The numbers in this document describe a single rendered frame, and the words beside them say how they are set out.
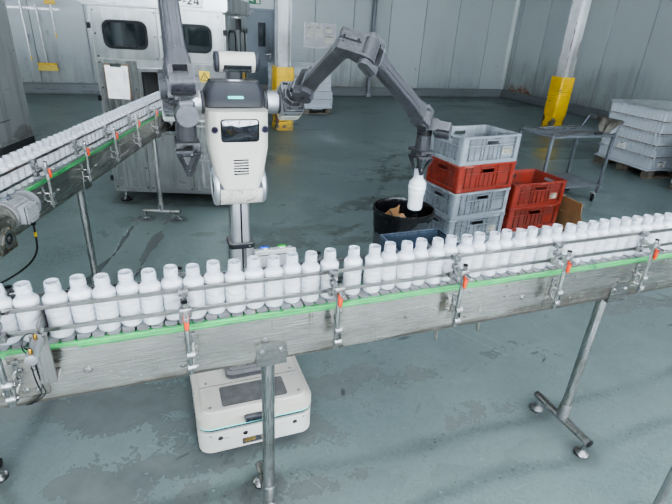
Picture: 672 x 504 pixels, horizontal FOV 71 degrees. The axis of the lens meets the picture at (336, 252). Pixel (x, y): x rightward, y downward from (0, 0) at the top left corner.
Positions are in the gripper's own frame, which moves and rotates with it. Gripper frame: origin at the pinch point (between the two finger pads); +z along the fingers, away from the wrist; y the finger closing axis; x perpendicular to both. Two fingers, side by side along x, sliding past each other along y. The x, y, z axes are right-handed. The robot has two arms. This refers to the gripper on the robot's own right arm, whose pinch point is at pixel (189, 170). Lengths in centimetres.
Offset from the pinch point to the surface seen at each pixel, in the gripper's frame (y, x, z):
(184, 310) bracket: 26.5, -5.6, 31.0
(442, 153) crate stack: -178, 205, 46
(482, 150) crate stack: -159, 228, 39
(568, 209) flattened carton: -165, 340, 98
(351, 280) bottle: 18, 47, 34
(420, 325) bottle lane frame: 21, 74, 54
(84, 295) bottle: 17.3, -30.2, 27.9
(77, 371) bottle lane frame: 21, -35, 50
